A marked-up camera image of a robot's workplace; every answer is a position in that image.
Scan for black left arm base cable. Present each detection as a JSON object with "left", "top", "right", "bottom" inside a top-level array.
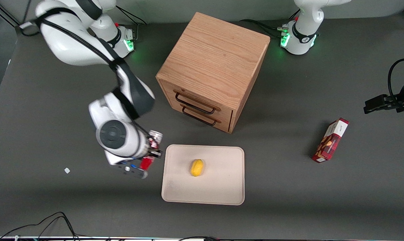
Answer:
[{"left": 239, "top": 9, "right": 301, "bottom": 38}]

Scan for yellow lemon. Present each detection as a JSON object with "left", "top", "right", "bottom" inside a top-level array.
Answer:
[{"left": 190, "top": 159, "right": 204, "bottom": 177}]

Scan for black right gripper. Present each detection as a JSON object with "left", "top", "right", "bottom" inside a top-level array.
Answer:
[{"left": 135, "top": 132, "right": 163, "bottom": 162}]

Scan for red coke bottle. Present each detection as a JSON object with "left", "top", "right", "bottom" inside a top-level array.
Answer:
[{"left": 140, "top": 131, "right": 163, "bottom": 170}]

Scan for wooden drawer cabinet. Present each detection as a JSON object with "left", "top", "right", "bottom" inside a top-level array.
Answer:
[{"left": 155, "top": 12, "right": 271, "bottom": 134}]

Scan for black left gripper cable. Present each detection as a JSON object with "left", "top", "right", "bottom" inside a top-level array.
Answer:
[{"left": 388, "top": 58, "right": 404, "bottom": 98}]

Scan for black right arm base cable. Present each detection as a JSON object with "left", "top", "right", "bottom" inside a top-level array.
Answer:
[{"left": 116, "top": 6, "right": 147, "bottom": 43}]

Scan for black arm base cable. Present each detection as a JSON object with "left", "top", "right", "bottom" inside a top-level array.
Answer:
[
  {"left": 239, "top": 9, "right": 301, "bottom": 38},
  {"left": 116, "top": 6, "right": 147, "bottom": 43}
]

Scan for black looping floor cable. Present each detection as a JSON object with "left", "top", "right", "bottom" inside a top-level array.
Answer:
[{"left": 0, "top": 208, "right": 79, "bottom": 241}]

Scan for red cookie box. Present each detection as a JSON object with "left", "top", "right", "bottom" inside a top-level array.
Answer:
[{"left": 312, "top": 117, "right": 350, "bottom": 163}]

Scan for beige rectangular tray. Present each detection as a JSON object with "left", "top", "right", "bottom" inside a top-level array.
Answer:
[{"left": 161, "top": 144, "right": 245, "bottom": 206}]

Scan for wooden drawer front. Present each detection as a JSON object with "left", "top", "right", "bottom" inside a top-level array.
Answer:
[
  {"left": 159, "top": 80, "right": 235, "bottom": 122},
  {"left": 166, "top": 98, "right": 233, "bottom": 134}
]

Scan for black table edge cable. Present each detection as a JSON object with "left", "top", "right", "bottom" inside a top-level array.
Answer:
[{"left": 179, "top": 236, "right": 220, "bottom": 241}]

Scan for black wire drawer handle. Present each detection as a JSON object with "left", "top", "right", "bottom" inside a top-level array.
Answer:
[
  {"left": 181, "top": 105, "right": 221, "bottom": 127},
  {"left": 175, "top": 90, "right": 221, "bottom": 114}
]

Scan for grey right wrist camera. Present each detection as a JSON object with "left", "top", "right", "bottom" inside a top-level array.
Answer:
[{"left": 116, "top": 162, "right": 148, "bottom": 179}]

